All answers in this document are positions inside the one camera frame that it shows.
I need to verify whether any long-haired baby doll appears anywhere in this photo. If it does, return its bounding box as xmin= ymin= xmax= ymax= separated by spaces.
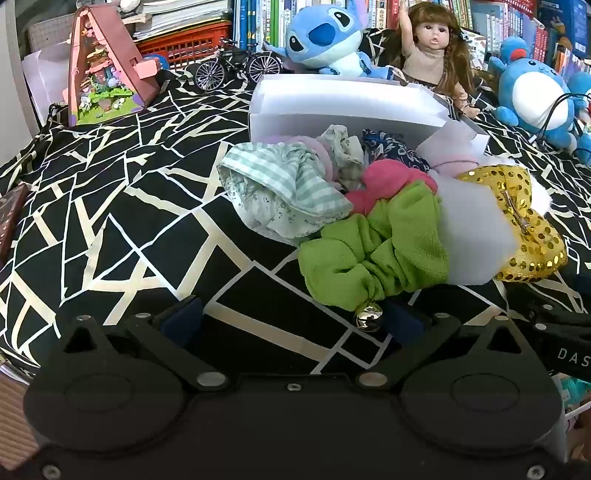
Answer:
xmin=390 ymin=0 xmax=484 ymax=121

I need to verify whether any black white-lined bedsheet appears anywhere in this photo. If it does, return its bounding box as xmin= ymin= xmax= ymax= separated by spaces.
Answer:
xmin=0 ymin=28 xmax=591 ymax=402

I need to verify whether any row of upright books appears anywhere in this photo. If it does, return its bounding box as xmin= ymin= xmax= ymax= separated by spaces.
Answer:
xmin=233 ymin=0 xmax=591 ymax=80

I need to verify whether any red plastic basket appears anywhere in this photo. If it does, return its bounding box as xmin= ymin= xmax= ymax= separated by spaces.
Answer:
xmin=136 ymin=21 xmax=232 ymax=71

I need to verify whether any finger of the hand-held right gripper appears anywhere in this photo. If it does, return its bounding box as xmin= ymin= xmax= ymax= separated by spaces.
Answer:
xmin=510 ymin=291 xmax=591 ymax=326
xmin=558 ymin=270 xmax=591 ymax=296

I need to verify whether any white fluffy pouch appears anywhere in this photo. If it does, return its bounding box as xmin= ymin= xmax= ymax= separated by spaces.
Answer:
xmin=434 ymin=154 xmax=553 ymax=287

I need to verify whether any pale floral scrunchie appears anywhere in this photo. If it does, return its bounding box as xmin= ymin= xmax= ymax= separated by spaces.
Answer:
xmin=318 ymin=124 xmax=366 ymax=191

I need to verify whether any white cardboard box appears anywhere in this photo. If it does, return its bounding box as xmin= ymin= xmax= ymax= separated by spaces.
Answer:
xmin=248 ymin=74 xmax=491 ymax=160

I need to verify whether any pink cloth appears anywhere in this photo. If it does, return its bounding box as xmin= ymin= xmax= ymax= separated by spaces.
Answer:
xmin=416 ymin=121 xmax=489 ymax=180

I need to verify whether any blue cardboard box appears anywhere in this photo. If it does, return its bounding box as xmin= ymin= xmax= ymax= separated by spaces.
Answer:
xmin=536 ymin=0 xmax=590 ymax=45

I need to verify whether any blue round mouse plush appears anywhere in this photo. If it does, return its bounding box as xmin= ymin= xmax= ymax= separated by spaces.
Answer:
xmin=489 ymin=36 xmax=586 ymax=149

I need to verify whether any stack of lying books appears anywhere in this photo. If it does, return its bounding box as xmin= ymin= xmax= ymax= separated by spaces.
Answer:
xmin=133 ymin=0 xmax=232 ymax=43

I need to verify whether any blue robot cat plush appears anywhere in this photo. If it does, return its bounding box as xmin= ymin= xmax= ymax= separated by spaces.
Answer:
xmin=567 ymin=71 xmax=591 ymax=167

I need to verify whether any black cable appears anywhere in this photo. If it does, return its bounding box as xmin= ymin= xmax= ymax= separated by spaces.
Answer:
xmin=530 ymin=92 xmax=591 ymax=149

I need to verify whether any green scrunchie with bell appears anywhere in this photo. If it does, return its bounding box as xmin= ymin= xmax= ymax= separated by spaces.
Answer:
xmin=298 ymin=180 xmax=451 ymax=332

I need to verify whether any navy floral scrunchie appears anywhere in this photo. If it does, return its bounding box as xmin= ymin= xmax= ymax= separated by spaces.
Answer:
xmin=360 ymin=129 xmax=432 ymax=172

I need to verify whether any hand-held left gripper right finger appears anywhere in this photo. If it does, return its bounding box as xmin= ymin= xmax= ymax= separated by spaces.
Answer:
xmin=358 ymin=299 xmax=532 ymax=391

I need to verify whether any green checked scrunchie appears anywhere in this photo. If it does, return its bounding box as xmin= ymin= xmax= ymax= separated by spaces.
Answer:
xmin=217 ymin=141 xmax=354 ymax=241

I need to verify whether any grey grid cutting mat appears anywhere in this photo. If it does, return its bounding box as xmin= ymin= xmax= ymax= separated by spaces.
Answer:
xmin=25 ymin=18 xmax=75 ymax=54

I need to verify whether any pink fabric hair bow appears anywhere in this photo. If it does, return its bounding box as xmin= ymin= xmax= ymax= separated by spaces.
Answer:
xmin=344 ymin=159 xmax=439 ymax=217

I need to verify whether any pink triangular house model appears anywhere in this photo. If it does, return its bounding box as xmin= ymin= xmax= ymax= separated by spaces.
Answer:
xmin=62 ymin=4 xmax=171 ymax=128

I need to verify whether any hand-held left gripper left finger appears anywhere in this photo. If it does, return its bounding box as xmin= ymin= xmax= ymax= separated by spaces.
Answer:
xmin=60 ymin=295 xmax=229 ymax=393

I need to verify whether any white paper bag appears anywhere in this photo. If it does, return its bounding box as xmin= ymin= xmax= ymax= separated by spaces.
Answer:
xmin=21 ymin=46 xmax=73 ymax=133

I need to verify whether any blue alien plush toy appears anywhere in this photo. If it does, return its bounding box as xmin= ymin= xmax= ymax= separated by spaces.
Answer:
xmin=263 ymin=0 xmax=403 ymax=80

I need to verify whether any white illustrated box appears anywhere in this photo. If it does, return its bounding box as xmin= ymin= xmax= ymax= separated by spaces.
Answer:
xmin=462 ymin=30 xmax=491 ymax=71

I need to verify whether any gold sequin bow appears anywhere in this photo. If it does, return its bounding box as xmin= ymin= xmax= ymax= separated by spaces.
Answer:
xmin=456 ymin=165 xmax=568 ymax=283

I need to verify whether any black miniature bicycle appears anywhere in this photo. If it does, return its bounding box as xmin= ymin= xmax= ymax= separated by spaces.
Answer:
xmin=193 ymin=39 xmax=283 ymax=92

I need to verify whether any brown box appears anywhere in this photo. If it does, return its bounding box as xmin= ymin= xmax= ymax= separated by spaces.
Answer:
xmin=0 ymin=182 xmax=31 ymax=267

